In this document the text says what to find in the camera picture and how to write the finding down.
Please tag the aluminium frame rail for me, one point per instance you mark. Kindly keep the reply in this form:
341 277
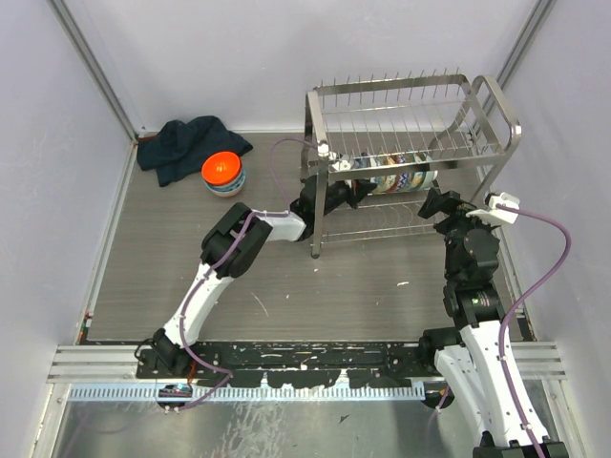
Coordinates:
117 362

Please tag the plain orange bowl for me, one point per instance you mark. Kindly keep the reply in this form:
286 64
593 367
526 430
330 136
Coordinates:
221 168

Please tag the stainless steel dish rack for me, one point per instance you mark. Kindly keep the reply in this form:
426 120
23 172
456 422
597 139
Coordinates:
467 126

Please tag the green grid back bowl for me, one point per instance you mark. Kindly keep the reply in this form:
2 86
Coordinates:
429 177

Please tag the slotted cable duct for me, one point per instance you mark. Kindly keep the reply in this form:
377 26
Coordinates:
177 393

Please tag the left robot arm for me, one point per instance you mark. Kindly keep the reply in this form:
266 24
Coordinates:
227 252

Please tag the yellow orange back bowl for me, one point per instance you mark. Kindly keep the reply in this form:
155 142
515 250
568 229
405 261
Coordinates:
416 179

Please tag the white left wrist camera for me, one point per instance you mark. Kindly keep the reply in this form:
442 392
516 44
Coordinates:
341 165

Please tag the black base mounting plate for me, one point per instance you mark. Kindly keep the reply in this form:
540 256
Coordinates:
294 364

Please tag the blue white floral bowl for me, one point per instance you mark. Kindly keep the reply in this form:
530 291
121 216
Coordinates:
238 181

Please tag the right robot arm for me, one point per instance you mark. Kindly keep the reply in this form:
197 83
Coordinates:
475 355

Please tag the orange floral back bowl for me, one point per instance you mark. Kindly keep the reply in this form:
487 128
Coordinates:
383 183

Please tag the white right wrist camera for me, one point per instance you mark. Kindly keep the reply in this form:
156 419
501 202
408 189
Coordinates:
499 210

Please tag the dark blue crumpled cloth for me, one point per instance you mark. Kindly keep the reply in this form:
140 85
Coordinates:
181 148

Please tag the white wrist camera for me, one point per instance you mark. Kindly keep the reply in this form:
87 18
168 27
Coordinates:
341 165
499 210

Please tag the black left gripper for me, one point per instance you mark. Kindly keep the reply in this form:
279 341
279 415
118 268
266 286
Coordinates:
361 189

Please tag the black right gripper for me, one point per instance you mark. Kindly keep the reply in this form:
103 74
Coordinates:
439 201

